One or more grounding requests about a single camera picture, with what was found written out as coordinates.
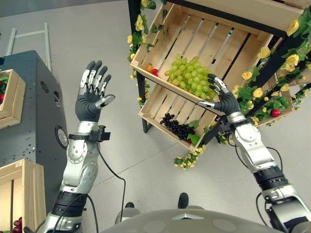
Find dark robot right foot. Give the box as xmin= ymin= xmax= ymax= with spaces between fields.
xmin=178 ymin=192 xmax=190 ymax=210

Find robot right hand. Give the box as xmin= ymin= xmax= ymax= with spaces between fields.
xmin=197 ymin=73 xmax=242 ymax=117

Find long black left wrist cable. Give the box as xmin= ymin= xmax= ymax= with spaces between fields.
xmin=96 ymin=142 xmax=127 ymax=223

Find green grape bunch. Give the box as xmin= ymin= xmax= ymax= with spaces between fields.
xmin=164 ymin=54 xmax=217 ymax=100

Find small wooden crate with leaves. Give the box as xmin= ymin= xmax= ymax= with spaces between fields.
xmin=0 ymin=68 xmax=27 ymax=130

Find black wrist clamp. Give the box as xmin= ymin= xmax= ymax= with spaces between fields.
xmin=217 ymin=118 xmax=235 ymax=133
xmin=69 ymin=125 xmax=111 ymax=143

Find black right wrist clamp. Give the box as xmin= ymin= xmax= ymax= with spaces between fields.
xmin=217 ymin=118 xmax=235 ymax=133

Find wooden crate with green grapes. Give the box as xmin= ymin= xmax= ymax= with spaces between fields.
xmin=130 ymin=1 xmax=275 ymax=117

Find black right upper arm cable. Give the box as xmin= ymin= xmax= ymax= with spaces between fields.
xmin=256 ymin=192 xmax=268 ymax=227

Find wooden crate with closed bottom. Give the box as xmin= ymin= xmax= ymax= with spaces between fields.
xmin=167 ymin=0 xmax=306 ymax=33

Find silver robot left leg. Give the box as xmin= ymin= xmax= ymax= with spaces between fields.
xmin=114 ymin=208 xmax=142 ymax=223

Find black left wrist clamp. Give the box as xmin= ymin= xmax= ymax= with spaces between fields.
xmin=69 ymin=125 xmax=111 ymax=143

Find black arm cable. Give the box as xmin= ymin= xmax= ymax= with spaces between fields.
xmin=52 ymin=194 xmax=99 ymax=233
xmin=256 ymin=192 xmax=268 ymax=227

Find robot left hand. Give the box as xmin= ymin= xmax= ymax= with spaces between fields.
xmin=75 ymin=60 xmax=116 ymax=123

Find black right forearm cable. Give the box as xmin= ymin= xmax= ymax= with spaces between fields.
xmin=227 ymin=140 xmax=249 ymax=168

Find dark red grape bunch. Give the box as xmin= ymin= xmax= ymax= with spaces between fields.
xmin=11 ymin=216 xmax=23 ymax=233

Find wooden crate with black grapes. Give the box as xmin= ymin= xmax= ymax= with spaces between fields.
xmin=138 ymin=83 xmax=220 ymax=153

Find yellow flower garland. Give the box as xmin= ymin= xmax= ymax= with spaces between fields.
xmin=173 ymin=144 xmax=207 ymax=171
xmin=126 ymin=0 xmax=168 ymax=108
xmin=230 ymin=4 xmax=311 ymax=127

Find dark grey metal cabinet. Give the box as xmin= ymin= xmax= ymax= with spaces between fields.
xmin=0 ymin=50 xmax=69 ymax=213

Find round white cabinet cap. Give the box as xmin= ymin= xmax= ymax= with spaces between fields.
xmin=54 ymin=125 xmax=69 ymax=150

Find wooden crate with flowers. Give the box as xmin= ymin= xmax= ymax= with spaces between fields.
xmin=255 ymin=69 xmax=311 ymax=128

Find green grape leaves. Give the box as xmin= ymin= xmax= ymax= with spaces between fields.
xmin=187 ymin=119 xmax=202 ymax=147

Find tall wooden crate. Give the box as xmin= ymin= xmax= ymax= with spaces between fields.
xmin=0 ymin=158 xmax=47 ymax=233

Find silver metal rail frame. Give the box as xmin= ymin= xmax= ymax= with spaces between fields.
xmin=4 ymin=22 xmax=53 ymax=73

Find grey robot torso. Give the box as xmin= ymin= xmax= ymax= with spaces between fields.
xmin=101 ymin=209 xmax=280 ymax=233

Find black metal shelf frame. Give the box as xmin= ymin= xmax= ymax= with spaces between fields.
xmin=127 ymin=0 xmax=311 ymax=147

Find black left upper arm cable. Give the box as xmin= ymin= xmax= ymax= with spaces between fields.
xmin=52 ymin=194 xmax=99 ymax=233

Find black grape bunch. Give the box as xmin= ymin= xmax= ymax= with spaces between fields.
xmin=159 ymin=113 xmax=196 ymax=141

